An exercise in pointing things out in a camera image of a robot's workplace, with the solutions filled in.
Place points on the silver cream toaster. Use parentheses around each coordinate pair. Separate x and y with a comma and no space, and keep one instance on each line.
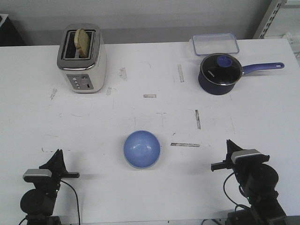
(83,75)

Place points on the dark blue saucepan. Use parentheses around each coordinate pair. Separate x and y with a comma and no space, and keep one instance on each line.
(222,89)

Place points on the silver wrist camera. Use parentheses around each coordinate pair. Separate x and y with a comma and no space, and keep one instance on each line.
(244,154)
(37,175)

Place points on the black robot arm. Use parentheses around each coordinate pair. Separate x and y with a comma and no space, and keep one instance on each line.
(38,203)
(257,182)

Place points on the toast bread slice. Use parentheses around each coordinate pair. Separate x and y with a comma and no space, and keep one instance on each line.
(82,43)

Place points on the black object top left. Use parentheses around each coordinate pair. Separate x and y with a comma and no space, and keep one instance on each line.
(9,36)

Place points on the blue bowl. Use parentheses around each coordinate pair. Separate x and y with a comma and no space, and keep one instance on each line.
(141,149)

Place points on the clear plastic container blue rim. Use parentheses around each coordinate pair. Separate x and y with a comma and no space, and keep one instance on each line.
(206,44)

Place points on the grey metal shelf post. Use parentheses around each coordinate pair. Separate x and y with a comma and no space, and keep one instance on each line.
(268,18)

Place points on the glass lid blue knob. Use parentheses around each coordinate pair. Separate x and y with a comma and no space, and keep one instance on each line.
(221,69)

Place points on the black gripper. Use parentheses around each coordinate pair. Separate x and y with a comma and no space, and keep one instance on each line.
(58,170)
(228,164)

